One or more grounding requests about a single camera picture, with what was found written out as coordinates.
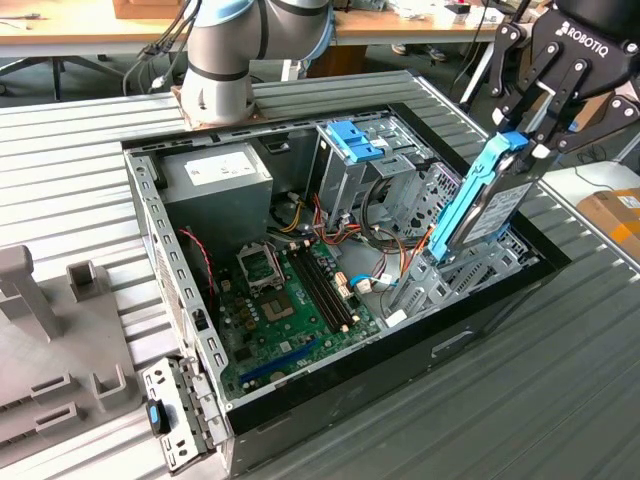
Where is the large plain cardboard box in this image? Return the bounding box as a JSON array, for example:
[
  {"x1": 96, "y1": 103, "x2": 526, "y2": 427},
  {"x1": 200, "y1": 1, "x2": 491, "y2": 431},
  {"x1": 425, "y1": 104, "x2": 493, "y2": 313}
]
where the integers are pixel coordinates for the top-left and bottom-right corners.
[{"x1": 569, "y1": 92, "x2": 617, "y2": 139}]

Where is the red yellow power wire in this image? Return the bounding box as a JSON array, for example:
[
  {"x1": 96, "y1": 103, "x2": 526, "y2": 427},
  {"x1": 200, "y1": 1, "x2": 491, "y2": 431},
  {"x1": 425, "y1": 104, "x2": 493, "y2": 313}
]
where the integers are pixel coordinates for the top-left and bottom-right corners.
[{"x1": 394, "y1": 224, "x2": 435, "y2": 291}]

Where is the blue expansion slot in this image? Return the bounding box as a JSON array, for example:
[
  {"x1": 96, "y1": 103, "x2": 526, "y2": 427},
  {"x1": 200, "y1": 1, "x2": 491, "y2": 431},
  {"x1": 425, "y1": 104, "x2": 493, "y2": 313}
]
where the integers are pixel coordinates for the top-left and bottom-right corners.
[{"x1": 236, "y1": 338, "x2": 322, "y2": 386}]

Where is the metal expansion slot retainer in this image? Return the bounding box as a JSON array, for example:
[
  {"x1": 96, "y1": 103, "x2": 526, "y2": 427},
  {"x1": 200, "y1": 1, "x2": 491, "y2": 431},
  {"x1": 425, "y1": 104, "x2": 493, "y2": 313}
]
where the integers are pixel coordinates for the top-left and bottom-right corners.
[{"x1": 141, "y1": 352, "x2": 227, "y2": 475}]

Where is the hard disk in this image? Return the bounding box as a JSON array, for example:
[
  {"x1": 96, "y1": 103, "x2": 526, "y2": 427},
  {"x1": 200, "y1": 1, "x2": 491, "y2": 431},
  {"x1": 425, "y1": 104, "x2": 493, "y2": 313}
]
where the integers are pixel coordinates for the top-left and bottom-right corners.
[{"x1": 428, "y1": 130, "x2": 545, "y2": 265}]

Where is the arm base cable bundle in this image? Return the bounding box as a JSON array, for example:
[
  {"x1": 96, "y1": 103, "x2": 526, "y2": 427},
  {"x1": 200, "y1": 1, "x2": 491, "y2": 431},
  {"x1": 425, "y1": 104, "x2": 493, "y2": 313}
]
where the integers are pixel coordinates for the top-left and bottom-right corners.
[{"x1": 121, "y1": 0, "x2": 204, "y2": 97}]

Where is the square brown base plate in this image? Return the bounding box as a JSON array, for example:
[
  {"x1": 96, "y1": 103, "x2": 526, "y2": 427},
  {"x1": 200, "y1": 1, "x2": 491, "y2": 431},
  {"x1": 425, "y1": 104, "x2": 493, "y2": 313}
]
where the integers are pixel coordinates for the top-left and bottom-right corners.
[{"x1": 168, "y1": 83, "x2": 267, "y2": 133}]

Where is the empty blue drive carrier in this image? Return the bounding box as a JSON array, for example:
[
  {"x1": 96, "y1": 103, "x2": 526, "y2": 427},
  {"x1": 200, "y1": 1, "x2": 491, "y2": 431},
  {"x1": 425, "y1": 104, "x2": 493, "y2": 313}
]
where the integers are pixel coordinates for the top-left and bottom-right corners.
[{"x1": 323, "y1": 121, "x2": 390, "y2": 165}]

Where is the green motherboard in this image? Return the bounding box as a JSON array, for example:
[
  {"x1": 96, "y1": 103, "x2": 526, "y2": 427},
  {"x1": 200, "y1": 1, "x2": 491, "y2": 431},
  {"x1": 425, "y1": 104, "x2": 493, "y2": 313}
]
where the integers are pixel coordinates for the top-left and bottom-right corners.
[{"x1": 214, "y1": 233, "x2": 385, "y2": 402}]

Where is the black open PC case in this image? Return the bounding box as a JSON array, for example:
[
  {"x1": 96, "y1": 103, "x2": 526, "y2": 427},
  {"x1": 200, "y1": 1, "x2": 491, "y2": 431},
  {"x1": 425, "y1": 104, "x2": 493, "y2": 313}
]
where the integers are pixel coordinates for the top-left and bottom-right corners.
[{"x1": 121, "y1": 101, "x2": 575, "y2": 476}]

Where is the white side table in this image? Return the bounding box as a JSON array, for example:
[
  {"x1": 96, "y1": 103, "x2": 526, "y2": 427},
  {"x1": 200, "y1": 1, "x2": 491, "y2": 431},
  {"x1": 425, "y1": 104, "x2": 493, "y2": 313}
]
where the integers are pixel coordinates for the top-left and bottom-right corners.
[{"x1": 539, "y1": 159, "x2": 640, "y2": 214}]

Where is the grey disk bay cage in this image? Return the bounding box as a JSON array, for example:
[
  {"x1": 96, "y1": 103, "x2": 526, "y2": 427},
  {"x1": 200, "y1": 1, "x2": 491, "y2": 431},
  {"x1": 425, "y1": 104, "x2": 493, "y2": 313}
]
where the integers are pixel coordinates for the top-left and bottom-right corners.
[{"x1": 383, "y1": 225, "x2": 542, "y2": 327}]

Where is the small brown box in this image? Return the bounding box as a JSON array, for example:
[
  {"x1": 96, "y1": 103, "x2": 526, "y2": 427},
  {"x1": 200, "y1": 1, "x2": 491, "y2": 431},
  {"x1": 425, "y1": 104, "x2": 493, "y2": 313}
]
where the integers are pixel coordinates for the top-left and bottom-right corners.
[{"x1": 112, "y1": 0, "x2": 194, "y2": 20}]

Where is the wooden desk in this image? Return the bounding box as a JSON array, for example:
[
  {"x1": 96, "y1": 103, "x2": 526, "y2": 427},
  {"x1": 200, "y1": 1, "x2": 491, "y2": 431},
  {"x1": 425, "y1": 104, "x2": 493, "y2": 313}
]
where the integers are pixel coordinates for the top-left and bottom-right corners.
[{"x1": 0, "y1": 0, "x2": 501, "y2": 57}]

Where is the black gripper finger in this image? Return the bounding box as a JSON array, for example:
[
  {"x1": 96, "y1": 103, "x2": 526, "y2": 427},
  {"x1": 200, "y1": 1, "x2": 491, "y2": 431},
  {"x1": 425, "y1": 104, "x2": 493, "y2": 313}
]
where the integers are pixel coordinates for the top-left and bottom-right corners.
[
  {"x1": 487, "y1": 20, "x2": 562, "y2": 127},
  {"x1": 532, "y1": 57, "x2": 640, "y2": 157}
]

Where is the black stand pole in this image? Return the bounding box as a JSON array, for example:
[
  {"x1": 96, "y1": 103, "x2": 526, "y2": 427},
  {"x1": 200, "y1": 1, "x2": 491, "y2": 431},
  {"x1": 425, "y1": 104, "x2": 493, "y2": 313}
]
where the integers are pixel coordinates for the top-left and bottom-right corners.
[{"x1": 457, "y1": 19, "x2": 506, "y2": 107}]

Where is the blue black latch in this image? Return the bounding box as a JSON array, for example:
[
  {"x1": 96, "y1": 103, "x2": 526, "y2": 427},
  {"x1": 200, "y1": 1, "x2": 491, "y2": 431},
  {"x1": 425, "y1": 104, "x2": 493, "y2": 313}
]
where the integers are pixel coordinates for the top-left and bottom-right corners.
[{"x1": 145, "y1": 397, "x2": 176, "y2": 436}]

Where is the black RAM slot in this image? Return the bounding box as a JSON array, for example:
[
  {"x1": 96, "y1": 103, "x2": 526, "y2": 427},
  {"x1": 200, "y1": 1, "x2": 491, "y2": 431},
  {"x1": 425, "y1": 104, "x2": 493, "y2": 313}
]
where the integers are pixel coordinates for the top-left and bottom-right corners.
[
  {"x1": 298, "y1": 247, "x2": 344, "y2": 330},
  {"x1": 305, "y1": 245, "x2": 351, "y2": 326},
  {"x1": 312, "y1": 243, "x2": 358, "y2": 323},
  {"x1": 291, "y1": 249, "x2": 337, "y2": 334}
]

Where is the labelled cardboard box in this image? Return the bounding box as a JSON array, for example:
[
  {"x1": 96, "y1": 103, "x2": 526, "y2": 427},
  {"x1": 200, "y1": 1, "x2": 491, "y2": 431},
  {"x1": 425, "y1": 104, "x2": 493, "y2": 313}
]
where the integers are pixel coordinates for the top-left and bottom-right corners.
[{"x1": 576, "y1": 187, "x2": 640, "y2": 257}]

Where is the grey parts rack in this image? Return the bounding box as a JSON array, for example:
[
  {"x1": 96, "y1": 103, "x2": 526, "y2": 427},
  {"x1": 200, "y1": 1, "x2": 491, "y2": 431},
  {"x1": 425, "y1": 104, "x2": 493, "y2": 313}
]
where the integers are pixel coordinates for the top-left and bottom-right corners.
[{"x1": 0, "y1": 243, "x2": 146, "y2": 469}]

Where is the metal socket cover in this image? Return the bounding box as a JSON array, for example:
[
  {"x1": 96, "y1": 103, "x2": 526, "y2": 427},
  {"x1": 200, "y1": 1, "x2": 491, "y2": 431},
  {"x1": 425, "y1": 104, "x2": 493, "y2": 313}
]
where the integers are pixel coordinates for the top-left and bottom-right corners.
[{"x1": 235, "y1": 243, "x2": 282, "y2": 292}]

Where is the red black twisted wire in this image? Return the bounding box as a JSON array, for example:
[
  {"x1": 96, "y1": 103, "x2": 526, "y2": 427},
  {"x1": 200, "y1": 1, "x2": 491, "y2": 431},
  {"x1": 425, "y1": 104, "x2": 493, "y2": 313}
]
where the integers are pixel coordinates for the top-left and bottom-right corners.
[{"x1": 178, "y1": 227, "x2": 218, "y2": 297}]

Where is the grey power supply unit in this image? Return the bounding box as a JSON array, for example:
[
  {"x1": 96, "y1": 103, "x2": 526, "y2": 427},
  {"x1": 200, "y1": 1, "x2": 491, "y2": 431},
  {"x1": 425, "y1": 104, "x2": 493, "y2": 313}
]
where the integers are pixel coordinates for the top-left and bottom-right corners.
[{"x1": 156, "y1": 142, "x2": 276, "y2": 247}]

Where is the yellow black wire bundle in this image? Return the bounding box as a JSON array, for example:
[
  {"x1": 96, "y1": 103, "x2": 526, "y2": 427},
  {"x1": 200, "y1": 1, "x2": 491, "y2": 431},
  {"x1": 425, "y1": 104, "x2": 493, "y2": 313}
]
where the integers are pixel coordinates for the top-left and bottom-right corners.
[{"x1": 268, "y1": 192, "x2": 321, "y2": 237}]

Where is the thick black cable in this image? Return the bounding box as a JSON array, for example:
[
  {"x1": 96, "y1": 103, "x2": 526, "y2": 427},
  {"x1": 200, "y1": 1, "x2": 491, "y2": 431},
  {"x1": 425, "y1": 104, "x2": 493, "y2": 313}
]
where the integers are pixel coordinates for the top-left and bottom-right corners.
[{"x1": 359, "y1": 174, "x2": 404, "y2": 254}]

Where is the red orange wire bundle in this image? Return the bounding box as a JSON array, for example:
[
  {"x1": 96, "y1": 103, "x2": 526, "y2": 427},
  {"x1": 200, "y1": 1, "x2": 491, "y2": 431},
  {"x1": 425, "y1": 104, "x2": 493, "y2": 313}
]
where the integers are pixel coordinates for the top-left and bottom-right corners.
[{"x1": 310, "y1": 193, "x2": 367, "y2": 247}]

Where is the office chair base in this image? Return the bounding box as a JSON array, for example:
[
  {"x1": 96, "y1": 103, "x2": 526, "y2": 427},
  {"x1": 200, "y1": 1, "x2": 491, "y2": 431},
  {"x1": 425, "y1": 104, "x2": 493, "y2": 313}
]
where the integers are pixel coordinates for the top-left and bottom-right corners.
[{"x1": 0, "y1": 53, "x2": 132, "y2": 99}]

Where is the grey optical drive cage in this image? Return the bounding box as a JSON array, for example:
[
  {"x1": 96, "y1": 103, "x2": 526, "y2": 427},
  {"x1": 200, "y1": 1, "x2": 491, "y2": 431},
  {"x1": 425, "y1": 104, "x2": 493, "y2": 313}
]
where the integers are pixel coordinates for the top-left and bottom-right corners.
[{"x1": 305, "y1": 122, "x2": 432, "y2": 239}]

